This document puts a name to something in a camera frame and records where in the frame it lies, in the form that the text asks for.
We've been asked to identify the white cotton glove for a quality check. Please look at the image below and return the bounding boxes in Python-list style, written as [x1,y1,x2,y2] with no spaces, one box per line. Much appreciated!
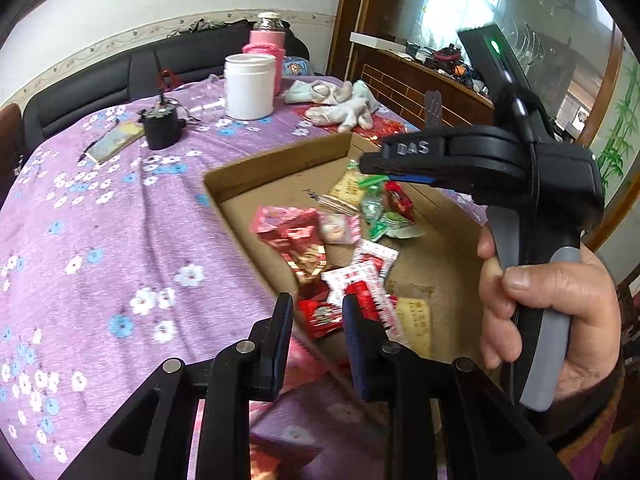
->
[304,80,382,131]

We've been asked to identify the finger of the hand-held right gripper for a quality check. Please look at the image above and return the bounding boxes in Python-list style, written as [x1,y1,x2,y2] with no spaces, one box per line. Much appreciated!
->
[358,155,451,187]
[381,132,451,159]

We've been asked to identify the clear bag with blue item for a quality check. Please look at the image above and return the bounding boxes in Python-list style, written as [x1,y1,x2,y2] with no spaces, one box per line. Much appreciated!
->
[281,55,314,79]

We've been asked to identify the red gold-printed plastic bag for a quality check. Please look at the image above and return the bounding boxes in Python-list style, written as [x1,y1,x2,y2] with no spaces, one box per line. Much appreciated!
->
[295,105,417,147]

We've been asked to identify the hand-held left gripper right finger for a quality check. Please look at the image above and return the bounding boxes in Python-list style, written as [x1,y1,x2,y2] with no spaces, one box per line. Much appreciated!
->
[341,292,576,480]

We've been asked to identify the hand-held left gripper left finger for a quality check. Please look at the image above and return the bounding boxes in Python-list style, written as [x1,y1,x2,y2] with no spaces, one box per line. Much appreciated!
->
[59,292,295,480]

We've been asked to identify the clutter of cables and gadgets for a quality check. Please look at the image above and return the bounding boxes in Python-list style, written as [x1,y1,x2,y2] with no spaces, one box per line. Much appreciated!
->
[405,40,489,94]

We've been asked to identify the person's right hand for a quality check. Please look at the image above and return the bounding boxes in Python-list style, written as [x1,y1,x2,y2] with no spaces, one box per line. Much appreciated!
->
[477,225,624,404]

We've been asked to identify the white flat box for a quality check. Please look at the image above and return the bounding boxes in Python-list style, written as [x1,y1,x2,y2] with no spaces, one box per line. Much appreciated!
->
[349,31,401,52]

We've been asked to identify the shallow cardboard box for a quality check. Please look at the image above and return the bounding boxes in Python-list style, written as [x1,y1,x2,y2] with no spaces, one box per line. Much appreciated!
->
[202,132,503,426]

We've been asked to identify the white cloth gloves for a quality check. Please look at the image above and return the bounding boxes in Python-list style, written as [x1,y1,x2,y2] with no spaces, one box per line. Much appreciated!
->
[282,80,346,107]

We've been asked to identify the pile of mixed snack packets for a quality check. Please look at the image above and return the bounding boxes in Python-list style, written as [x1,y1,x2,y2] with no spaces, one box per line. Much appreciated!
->
[250,167,433,356]

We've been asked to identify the black round container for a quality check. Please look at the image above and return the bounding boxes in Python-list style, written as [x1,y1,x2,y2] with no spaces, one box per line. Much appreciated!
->
[137,50,184,151]

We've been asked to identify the person's right forearm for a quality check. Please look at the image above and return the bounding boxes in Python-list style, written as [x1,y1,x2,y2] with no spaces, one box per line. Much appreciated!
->
[545,360,632,453]

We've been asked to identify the black sofa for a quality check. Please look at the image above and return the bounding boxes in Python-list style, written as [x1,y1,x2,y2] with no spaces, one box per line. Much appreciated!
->
[22,21,312,142]

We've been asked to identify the pink knit-sleeved thermos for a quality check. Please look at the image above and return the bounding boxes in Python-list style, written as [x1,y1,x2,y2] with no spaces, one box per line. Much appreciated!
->
[242,11,289,97]

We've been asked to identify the grey phone stand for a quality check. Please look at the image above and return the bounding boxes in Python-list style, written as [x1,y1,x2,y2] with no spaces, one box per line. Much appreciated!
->
[424,89,444,132]

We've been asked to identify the white plastic jar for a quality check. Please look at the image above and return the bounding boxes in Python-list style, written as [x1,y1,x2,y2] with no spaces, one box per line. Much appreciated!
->
[223,53,276,121]

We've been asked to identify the pink snack packet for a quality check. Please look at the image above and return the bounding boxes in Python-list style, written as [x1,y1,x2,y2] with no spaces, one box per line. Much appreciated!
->
[287,340,332,382]

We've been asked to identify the purple floral tablecloth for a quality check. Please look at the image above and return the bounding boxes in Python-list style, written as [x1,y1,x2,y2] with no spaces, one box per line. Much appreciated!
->
[0,76,493,480]

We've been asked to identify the brown upholstered chair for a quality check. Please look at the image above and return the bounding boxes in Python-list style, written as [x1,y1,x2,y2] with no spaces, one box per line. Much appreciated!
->
[0,102,27,183]

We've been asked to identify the wooden brick-pattern cabinet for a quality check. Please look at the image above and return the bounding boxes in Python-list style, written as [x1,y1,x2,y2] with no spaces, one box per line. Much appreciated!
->
[327,0,498,135]

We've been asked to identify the yellowish flat booklet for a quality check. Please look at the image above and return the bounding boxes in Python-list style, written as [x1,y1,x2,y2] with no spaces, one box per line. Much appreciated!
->
[84,121,146,165]

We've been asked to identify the etched glass partition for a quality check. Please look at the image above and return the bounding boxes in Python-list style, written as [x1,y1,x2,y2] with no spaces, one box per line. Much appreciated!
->
[400,0,622,137]

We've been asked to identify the bamboo wall sticker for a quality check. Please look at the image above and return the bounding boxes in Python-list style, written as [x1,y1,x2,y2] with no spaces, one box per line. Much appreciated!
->
[595,60,640,188]

